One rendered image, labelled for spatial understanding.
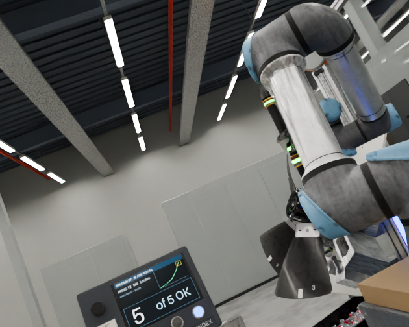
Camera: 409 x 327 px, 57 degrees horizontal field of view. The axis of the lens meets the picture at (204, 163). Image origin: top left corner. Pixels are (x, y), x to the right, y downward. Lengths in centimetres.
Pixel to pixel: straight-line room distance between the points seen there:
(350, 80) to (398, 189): 40
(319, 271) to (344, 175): 68
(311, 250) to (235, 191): 566
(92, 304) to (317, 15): 80
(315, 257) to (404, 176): 75
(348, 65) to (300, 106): 23
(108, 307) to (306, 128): 56
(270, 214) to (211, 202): 111
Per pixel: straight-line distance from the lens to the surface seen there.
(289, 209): 154
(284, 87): 89
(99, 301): 89
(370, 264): 141
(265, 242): 176
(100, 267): 857
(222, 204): 699
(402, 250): 178
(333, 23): 97
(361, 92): 110
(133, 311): 87
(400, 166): 75
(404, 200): 76
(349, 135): 120
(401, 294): 76
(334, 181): 77
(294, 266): 145
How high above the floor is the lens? 126
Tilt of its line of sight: 9 degrees up
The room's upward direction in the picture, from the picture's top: 24 degrees counter-clockwise
